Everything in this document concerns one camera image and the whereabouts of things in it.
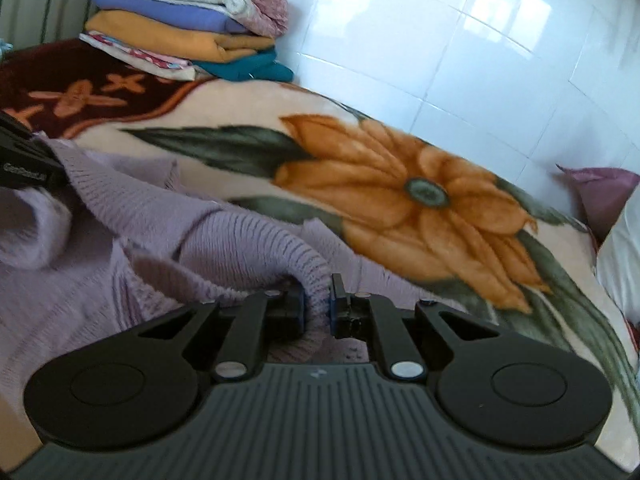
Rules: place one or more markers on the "light blue cloth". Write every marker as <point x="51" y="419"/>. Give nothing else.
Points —
<point x="4" y="46"/>

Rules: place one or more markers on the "floral plush blanket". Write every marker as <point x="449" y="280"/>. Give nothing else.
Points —
<point x="410" y="195"/>

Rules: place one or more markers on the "lilac knitted sweater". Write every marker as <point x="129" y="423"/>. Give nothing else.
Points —
<point x="150" y="200"/>

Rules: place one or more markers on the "stack of folded clothes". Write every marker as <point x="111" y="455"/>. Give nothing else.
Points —
<point x="190" y="25"/>

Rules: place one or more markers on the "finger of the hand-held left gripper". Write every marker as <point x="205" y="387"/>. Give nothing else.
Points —
<point x="61" y="174"/>

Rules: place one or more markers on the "purple pillow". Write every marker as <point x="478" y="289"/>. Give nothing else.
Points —
<point x="605" y="195"/>

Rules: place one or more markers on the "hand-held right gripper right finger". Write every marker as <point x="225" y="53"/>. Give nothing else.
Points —
<point x="331" y="310"/>

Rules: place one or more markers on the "grey-green padded headboard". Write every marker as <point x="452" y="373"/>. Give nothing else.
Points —
<point x="40" y="5"/>

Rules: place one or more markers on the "white pillow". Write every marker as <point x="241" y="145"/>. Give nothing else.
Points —
<point x="622" y="265"/>

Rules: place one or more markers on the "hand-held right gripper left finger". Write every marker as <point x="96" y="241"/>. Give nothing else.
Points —
<point x="300" y="305"/>

